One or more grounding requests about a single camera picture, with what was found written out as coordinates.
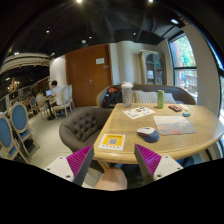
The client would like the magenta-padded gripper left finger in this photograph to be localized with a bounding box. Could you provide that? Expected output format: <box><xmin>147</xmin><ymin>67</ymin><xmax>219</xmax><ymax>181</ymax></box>
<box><xmin>44</xmin><ymin>144</ymin><xmax>95</xmax><ymax>187</ymax></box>

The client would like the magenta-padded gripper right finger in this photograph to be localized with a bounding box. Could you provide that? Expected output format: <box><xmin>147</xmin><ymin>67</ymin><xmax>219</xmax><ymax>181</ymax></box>
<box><xmin>134</xmin><ymin>143</ymin><xmax>184</xmax><ymax>185</ymax></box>

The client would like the white and blue computer mouse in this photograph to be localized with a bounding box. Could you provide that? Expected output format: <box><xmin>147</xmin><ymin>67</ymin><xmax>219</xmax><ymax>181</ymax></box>
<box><xmin>136</xmin><ymin>126</ymin><xmax>160</xmax><ymax>144</ymax></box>

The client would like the grey tufted armchair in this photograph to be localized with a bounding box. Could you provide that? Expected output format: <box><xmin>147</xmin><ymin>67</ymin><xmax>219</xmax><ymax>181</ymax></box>
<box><xmin>59</xmin><ymin>107</ymin><xmax>114</xmax><ymax>154</ymax></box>

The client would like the pink stool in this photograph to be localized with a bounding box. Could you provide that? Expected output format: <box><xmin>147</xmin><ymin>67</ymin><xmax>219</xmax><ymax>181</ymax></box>
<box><xmin>94</xmin><ymin>167</ymin><xmax>128</xmax><ymax>192</ymax></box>

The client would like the yellow code card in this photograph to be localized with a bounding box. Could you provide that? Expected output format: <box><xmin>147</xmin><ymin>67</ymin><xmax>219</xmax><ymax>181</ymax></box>
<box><xmin>97</xmin><ymin>133</ymin><xmax>127</xmax><ymax>152</ymax></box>

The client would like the white sticker sheet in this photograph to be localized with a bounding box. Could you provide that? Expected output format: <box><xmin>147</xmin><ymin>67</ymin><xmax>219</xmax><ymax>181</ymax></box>
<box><xmin>122</xmin><ymin>106</ymin><xmax>156</xmax><ymax>120</ymax></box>

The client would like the black and red flat box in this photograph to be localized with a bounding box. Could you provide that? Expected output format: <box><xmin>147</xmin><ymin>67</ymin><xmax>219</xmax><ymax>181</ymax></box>
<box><xmin>168</xmin><ymin>104</ymin><xmax>183</xmax><ymax>113</ymax></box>

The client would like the green drink can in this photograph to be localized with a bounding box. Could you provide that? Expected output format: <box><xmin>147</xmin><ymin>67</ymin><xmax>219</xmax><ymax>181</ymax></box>
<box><xmin>156</xmin><ymin>89</ymin><xmax>165</xmax><ymax>110</ymax></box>

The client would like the white tube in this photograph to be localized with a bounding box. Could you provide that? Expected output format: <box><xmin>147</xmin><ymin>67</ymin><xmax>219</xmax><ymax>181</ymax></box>
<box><xmin>178</xmin><ymin>103</ymin><xmax>190</xmax><ymax>112</ymax></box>

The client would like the striped cushion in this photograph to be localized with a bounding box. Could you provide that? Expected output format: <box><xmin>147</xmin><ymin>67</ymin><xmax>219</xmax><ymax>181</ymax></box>
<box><xmin>133</xmin><ymin>90</ymin><xmax>158</xmax><ymax>104</ymax></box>
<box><xmin>163</xmin><ymin>92</ymin><xmax>177</xmax><ymax>105</ymax></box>

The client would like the white dining chair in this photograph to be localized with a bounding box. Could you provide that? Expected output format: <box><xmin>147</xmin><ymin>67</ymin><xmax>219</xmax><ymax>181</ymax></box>
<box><xmin>52</xmin><ymin>84</ymin><xmax>74</xmax><ymax>119</ymax></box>

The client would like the clear shaker bottle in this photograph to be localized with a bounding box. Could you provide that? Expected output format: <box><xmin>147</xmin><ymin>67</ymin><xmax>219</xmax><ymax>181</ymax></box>
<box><xmin>120</xmin><ymin>81</ymin><xmax>135</xmax><ymax>108</ymax></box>

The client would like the person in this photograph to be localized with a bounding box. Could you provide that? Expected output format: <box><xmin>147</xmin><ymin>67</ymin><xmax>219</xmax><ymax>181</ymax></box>
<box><xmin>49</xmin><ymin>80</ymin><xmax>65</xmax><ymax>118</ymax></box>

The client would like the blue upholstered chair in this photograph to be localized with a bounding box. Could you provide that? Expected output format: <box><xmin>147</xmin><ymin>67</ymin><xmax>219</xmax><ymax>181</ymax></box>
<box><xmin>0</xmin><ymin>112</ymin><xmax>21</xmax><ymax>161</ymax></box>
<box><xmin>9</xmin><ymin>101</ymin><xmax>41</xmax><ymax>158</ymax></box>

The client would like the grey curved sofa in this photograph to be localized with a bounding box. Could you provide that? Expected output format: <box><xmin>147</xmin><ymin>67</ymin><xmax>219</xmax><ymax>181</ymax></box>
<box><xmin>96</xmin><ymin>84</ymin><xmax>197</xmax><ymax>109</ymax></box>

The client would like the brown wooden door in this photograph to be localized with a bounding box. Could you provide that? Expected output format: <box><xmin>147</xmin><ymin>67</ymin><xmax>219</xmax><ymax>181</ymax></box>
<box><xmin>65</xmin><ymin>43</ymin><xmax>113</xmax><ymax>108</ymax></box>

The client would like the glass-front cabinet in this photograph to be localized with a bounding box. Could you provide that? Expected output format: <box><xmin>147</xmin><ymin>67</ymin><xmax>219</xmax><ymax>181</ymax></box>
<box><xmin>138</xmin><ymin>49</ymin><xmax>167</xmax><ymax>86</ymax></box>

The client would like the tall side window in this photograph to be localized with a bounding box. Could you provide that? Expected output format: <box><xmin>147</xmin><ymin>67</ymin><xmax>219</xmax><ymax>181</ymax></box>
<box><xmin>218</xmin><ymin>74</ymin><xmax>224</xmax><ymax>124</ymax></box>

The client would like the gold chandelier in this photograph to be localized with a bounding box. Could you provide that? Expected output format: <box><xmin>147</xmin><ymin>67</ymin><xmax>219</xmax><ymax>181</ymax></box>
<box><xmin>7</xmin><ymin>77</ymin><xmax>20</xmax><ymax>94</ymax></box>

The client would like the black-framed window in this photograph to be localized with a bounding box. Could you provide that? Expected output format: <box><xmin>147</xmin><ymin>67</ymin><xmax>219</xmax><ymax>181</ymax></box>
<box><xmin>168</xmin><ymin>33</ymin><xmax>198</xmax><ymax>101</ymax></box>

